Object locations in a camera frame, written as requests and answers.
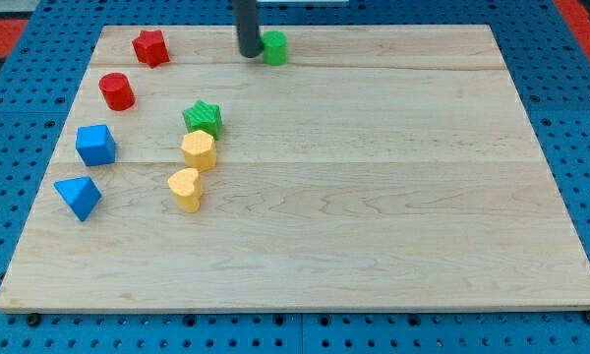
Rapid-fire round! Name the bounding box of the red cylinder block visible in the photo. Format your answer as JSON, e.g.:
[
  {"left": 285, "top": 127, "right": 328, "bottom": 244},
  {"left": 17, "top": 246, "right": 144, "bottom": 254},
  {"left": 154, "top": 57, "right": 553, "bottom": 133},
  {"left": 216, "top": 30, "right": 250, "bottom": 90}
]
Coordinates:
[{"left": 98, "top": 72, "right": 136, "bottom": 111}]

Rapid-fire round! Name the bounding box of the wooden board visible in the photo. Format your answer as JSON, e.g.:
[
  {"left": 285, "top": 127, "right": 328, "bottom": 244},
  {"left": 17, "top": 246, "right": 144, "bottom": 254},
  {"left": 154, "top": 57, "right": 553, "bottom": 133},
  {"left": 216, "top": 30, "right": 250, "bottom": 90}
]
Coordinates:
[{"left": 0, "top": 25, "right": 590, "bottom": 314}]

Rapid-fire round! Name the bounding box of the green star block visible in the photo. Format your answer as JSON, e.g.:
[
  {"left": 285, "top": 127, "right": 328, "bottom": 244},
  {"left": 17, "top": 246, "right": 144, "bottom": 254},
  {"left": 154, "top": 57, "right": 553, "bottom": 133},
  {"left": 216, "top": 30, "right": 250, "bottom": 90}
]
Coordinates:
[{"left": 182, "top": 100, "right": 223, "bottom": 141}]

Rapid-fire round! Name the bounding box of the blue triangle block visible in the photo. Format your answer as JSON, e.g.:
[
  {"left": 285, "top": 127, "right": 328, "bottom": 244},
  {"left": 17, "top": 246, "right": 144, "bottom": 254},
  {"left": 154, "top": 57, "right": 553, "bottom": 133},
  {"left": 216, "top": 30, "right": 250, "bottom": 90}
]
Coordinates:
[{"left": 53, "top": 176, "right": 101, "bottom": 221}]

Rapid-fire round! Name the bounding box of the yellow heart block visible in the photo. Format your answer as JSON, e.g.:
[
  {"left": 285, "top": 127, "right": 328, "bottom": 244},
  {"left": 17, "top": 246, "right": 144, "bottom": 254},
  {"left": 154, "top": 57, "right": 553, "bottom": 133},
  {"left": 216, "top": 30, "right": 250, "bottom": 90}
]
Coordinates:
[{"left": 167, "top": 168, "right": 204, "bottom": 212}]

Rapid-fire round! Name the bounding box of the red star block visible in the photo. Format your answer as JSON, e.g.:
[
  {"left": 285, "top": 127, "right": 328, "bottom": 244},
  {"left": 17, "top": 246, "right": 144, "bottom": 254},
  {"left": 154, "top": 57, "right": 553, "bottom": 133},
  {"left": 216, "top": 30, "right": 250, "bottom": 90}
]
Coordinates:
[{"left": 132, "top": 29, "right": 170, "bottom": 68}]

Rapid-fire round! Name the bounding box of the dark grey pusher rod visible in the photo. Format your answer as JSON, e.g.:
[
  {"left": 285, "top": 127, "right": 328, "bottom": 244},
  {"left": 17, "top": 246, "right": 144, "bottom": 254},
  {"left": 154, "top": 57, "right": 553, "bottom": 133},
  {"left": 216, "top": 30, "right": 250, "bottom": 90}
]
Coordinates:
[{"left": 232, "top": 0, "right": 263, "bottom": 58}]

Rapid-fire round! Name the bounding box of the yellow hexagon block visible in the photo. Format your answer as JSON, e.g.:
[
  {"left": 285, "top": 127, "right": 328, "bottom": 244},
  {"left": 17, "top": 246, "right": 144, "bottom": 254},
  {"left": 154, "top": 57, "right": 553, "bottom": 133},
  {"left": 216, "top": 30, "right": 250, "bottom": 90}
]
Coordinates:
[{"left": 181, "top": 130, "right": 217, "bottom": 172}]

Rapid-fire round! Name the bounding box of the green cylinder block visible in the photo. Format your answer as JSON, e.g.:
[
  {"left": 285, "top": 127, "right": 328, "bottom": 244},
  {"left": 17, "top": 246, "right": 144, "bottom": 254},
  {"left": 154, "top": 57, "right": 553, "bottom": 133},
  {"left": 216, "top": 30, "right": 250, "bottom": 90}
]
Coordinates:
[{"left": 262, "top": 30, "right": 288, "bottom": 66}]

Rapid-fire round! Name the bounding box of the blue cube block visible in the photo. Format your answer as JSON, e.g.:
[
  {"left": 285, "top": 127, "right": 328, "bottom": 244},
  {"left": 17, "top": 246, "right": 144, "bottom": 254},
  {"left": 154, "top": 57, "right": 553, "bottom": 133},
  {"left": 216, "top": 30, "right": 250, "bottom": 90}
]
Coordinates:
[{"left": 75, "top": 124, "right": 116, "bottom": 167}]

